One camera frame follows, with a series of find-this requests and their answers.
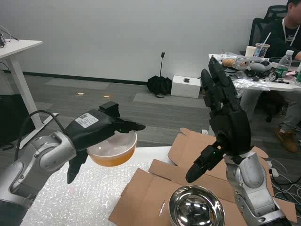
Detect white standing desk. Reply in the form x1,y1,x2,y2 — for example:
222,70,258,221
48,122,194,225
0,39,59,149

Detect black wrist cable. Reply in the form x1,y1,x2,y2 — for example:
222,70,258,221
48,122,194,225
14,110,69,163

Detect white paper cup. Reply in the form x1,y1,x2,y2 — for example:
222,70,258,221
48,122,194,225
246,45,257,58

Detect folded black umbrella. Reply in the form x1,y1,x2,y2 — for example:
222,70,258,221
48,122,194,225
147,52,173,98

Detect orange and white plastic bowl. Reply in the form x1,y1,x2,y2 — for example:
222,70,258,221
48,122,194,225
86,130,138,168

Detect seated person in dark jacket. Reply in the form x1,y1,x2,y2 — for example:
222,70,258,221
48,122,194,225
239,0,301,153

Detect black computer case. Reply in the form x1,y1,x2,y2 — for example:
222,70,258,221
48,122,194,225
0,94,36,145

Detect green label water bottle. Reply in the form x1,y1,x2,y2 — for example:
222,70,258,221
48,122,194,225
275,49,293,80

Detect black mesh office chair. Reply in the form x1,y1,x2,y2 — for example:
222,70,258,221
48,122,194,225
248,5,290,57

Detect small metal drill bit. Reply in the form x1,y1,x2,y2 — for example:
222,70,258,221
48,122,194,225
158,200,166,218

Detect crumpled clear plastic bag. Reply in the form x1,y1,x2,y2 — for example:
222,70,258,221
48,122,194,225
231,76,271,98

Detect white product box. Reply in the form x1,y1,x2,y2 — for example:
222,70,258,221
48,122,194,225
170,75,202,99

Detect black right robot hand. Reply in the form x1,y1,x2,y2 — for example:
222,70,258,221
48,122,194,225
185,56,253,183

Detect wired electronics board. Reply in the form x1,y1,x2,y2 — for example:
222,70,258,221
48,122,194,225
0,24,20,48

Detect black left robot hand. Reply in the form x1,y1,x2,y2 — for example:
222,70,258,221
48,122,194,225
64,101,147,185

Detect tangled floor cables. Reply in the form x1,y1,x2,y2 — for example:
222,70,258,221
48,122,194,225
267,159,301,203

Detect grey VR headset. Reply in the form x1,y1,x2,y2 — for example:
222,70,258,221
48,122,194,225
248,60,274,73

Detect flattened brown cardboard box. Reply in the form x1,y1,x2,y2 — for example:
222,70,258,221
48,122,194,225
108,127,298,226

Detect white cluttered table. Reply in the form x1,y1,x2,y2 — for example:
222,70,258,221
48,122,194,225
208,53,301,93

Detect clear bubble wrap sheet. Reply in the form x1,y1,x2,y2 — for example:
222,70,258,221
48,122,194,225
20,153,152,226

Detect plastic drink cup with straw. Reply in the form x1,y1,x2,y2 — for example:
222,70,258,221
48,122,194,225
254,31,271,59

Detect printed white paper package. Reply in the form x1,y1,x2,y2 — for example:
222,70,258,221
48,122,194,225
211,53,238,60

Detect wrapped bread roll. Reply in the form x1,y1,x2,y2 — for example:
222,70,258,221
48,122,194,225
222,57,250,69

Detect shiny steel bowl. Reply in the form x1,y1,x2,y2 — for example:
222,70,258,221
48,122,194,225
169,185,226,226

